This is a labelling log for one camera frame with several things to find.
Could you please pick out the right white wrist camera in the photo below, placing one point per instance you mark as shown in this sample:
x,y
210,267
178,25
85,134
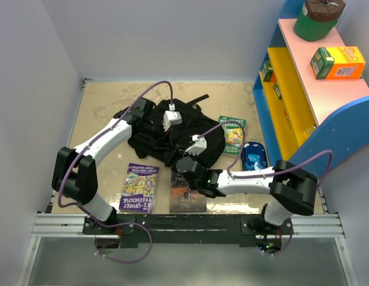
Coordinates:
x,y
199,144

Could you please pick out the black student backpack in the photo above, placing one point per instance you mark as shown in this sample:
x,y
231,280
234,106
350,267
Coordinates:
x,y
193,122

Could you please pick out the tale of two cities book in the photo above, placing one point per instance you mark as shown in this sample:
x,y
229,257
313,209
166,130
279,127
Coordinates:
x,y
183,199

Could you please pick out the green brown cylinder container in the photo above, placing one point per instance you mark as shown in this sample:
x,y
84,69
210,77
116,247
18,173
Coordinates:
x,y
317,18

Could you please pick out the orange green crayon box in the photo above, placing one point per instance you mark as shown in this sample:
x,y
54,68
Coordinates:
x,y
334,62

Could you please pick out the small green box upper shelf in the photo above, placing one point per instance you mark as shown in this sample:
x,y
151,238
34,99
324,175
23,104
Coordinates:
x,y
267,72

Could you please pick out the small green box shelf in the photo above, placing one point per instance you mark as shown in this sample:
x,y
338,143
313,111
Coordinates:
x,y
277,90
267,72

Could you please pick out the aluminium rail frame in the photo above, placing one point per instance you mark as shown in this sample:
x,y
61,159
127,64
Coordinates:
x,y
59,254

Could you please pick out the small green box lower shelf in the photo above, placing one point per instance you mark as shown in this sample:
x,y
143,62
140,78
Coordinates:
x,y
277,90

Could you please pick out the blue pencil case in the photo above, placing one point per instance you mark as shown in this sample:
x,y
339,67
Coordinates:
x,y
253,156

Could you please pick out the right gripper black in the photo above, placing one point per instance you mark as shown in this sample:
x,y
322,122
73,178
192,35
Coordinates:
x,y
177,152

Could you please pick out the green 104-storey treehouse book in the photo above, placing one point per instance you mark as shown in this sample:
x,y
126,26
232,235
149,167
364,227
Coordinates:
x,y
233,135

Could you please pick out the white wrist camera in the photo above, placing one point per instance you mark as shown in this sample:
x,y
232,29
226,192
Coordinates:
x,y
199,144
171,118

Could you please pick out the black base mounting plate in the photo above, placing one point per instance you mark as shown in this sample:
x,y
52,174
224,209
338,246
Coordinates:
x,y
244,230

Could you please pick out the colourful wooden shelf unit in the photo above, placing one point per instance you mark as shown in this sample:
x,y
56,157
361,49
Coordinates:
x,y
319,122

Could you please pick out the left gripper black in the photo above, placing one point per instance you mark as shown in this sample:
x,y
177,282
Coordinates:
x,y
162,132

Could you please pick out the purple 52-storey treehouse book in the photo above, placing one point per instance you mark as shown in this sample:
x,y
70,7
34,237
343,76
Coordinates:
x,y
139,188

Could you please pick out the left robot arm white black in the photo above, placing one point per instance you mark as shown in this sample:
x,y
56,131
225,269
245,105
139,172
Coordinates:
x,y
75,173

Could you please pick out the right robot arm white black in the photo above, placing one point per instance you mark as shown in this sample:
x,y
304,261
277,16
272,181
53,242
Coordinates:
x,y
293,190

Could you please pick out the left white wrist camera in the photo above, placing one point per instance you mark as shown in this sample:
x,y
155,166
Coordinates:
x,y
171,118

